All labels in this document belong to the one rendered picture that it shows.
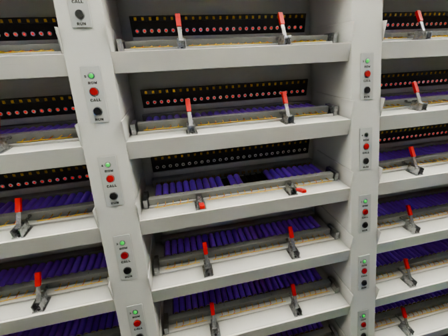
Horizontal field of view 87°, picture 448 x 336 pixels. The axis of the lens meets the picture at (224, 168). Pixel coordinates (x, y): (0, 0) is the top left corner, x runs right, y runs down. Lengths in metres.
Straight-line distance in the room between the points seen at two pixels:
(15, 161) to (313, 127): 0.73
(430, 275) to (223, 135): 0.93
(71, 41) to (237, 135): 0.42
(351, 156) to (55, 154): 0.77
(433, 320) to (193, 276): 0.96
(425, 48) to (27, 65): 1.02
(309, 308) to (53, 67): 0.97
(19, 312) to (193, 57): 0.77
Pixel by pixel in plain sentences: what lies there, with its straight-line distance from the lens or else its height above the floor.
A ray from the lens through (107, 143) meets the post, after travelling 0.62.
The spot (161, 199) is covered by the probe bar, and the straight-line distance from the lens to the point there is 0.68.
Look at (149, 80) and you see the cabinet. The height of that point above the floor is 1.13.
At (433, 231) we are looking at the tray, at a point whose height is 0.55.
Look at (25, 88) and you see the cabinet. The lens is 0.91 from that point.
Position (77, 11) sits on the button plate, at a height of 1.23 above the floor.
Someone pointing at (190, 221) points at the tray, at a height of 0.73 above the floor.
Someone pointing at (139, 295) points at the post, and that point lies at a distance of 0.75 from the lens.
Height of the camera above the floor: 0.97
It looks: 10 degrees down
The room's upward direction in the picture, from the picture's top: 5 degrees counter-clockwise
